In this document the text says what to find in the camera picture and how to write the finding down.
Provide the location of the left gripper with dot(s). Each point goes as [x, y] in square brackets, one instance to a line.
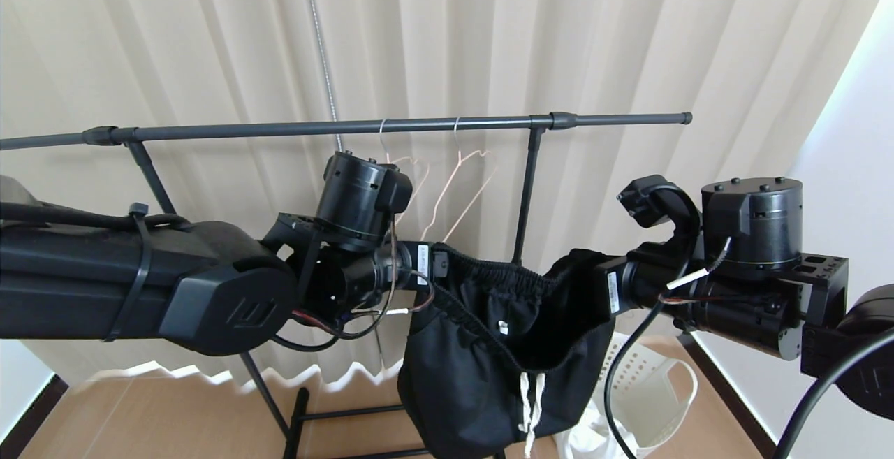
[412, 270]

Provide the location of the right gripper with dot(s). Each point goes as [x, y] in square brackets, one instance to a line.
[642, 281]

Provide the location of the black shorts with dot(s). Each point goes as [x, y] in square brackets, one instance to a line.
[475, 375]

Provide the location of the pink clothes hanger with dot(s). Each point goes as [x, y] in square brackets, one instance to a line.
[383, 141]
[443, 197]

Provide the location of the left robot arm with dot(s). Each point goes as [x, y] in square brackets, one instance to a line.
[105, 284]

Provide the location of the white laundry basket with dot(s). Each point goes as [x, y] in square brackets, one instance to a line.
[670, 403]

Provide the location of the black clothes rack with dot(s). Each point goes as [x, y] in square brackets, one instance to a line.
[244, 128]

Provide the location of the white garment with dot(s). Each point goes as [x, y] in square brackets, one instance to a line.
[590, 441]

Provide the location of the silver curtain wand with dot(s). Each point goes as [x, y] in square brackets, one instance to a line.
[316, 26]

